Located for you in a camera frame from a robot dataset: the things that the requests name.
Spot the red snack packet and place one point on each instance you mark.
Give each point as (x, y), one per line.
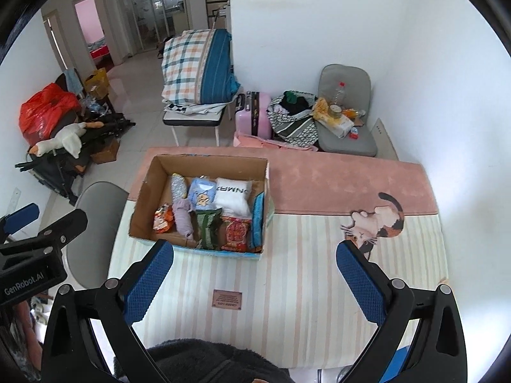
(235, 234)

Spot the pink suitcase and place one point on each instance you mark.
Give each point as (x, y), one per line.
(251, 117)

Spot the long blue packet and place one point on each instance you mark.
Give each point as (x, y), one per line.
(258, 223)

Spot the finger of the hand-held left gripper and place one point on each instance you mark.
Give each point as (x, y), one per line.
(22, 215)
(64, 227)

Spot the red plastic bag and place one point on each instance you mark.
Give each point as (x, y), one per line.
(44, 111)

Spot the pile of black tripods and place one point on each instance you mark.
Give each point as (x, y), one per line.
(107, 121)

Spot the white soft packet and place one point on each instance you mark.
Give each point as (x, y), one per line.
(233, 199)

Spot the glittery yellow-edged pouch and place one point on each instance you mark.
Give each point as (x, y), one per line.
(178, 186)

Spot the yellow paper bag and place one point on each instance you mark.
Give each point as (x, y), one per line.
(96, 83)

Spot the small brown cardboard box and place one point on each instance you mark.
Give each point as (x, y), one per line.
(106, 152)

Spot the blue seat chair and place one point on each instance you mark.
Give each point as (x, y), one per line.
(399, 363)

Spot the pink cloth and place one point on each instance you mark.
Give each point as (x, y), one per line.
(255, 141)

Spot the glass sliding door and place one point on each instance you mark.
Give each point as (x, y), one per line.
(147, 12)

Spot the green packet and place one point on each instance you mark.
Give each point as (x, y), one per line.
(206, 229)

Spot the purple socks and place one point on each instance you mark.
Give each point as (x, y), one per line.
(183, 219)

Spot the white wrapped pack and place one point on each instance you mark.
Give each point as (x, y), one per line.
(337, 127)

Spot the white goose plush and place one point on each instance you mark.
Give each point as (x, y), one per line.
(68, 139)

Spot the light blue tissue pack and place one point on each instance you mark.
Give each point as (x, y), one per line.
(201, 194)

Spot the black white patterned bag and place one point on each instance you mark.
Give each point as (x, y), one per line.
(297, 129)

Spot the striped cat printed mat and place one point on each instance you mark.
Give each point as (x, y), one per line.
(279, 283)

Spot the orange snack packet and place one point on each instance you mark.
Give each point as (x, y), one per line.
(163, 218)

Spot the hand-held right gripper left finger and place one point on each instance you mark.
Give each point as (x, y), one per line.
(149, 281)

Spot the grey padded chair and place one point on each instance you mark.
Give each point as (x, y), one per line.
(351, 78)

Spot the white metal-legged chair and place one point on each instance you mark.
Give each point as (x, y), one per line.
(191, 119)

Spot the small red box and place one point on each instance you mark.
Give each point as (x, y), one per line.
(354, 133)

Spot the clear plastic bottle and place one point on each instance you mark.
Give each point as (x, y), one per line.
(339, 95)

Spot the light blue cloth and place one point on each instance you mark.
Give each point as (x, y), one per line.
(72, 79)

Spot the yellow plastic bag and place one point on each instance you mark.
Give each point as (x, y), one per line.
(320, 108)

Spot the grey round-backed chair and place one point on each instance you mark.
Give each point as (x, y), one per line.
(96, 223)

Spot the folded plaid blue quilt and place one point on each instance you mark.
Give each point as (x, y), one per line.
(191, 66)

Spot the white flat board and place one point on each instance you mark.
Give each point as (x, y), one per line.
(385, 139)

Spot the person's dark fleece clothing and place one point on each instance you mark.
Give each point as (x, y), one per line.
(199, 363)

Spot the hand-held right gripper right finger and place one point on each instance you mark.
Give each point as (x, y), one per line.
(359, 281)

